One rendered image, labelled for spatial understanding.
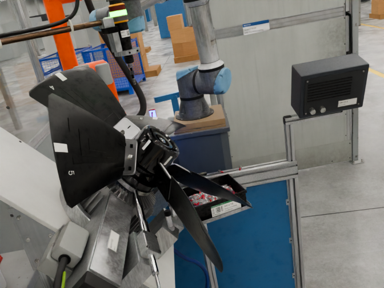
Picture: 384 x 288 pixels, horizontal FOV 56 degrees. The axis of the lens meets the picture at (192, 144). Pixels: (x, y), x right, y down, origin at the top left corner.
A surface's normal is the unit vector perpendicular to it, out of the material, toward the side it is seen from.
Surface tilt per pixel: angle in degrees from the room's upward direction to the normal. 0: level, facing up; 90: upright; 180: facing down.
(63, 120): 72
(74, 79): 40
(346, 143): 90
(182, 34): 90
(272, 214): 90
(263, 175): 90
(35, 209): 50
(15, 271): 0
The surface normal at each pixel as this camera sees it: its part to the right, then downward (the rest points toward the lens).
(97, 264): 0.65, -0.73
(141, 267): 0.28, 0.51
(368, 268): -0.17, -0.91
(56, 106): 0.80, -0.39
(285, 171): 0.07, 0.36
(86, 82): 0.33, -0.63
